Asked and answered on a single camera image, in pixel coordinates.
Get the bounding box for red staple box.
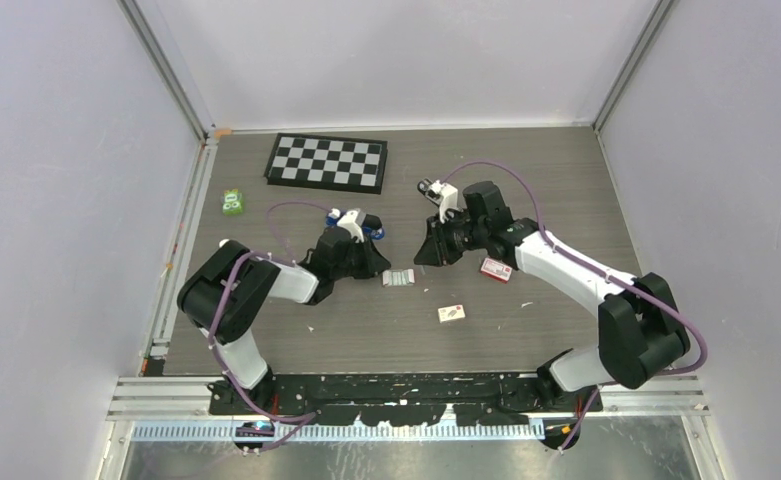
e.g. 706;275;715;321
480;258;513;283

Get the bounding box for blue stapler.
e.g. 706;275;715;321
359;209;385;241

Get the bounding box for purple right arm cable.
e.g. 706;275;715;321
442;160;709;452

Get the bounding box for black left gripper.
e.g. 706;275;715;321
331;233;390;281

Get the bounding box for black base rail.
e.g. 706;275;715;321
207;372;601;427

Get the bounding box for white staple box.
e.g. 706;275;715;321
437;304;466;324

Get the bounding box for black stapler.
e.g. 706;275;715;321
417;178;432;197

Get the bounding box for green toy block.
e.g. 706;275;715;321
222;189;244;216

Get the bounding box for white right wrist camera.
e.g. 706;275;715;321
424;180;459;224

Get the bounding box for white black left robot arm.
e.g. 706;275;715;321
176;227;391;414

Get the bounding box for black white chessboard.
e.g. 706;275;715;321
264;133;389;195

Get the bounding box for slotted cable duct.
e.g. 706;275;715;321
130;419;545;443

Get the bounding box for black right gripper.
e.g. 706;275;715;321
415;210;488;268

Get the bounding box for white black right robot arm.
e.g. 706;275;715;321
414;179;691;411

